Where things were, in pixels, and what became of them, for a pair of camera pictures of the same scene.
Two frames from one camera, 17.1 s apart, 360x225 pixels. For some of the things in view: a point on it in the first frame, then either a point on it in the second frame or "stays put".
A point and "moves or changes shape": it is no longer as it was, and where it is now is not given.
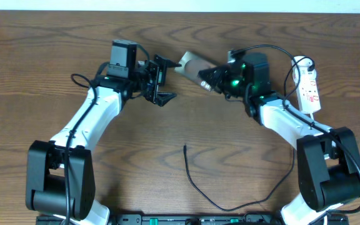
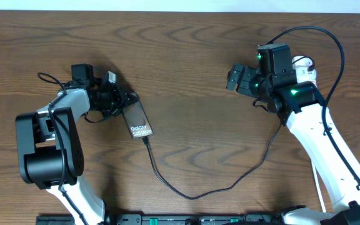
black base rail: [193, 219] stays put
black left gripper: [160, 71] -> [120, 100]
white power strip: [300, 74] stays put
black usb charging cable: [287, 70] moves or changes shape
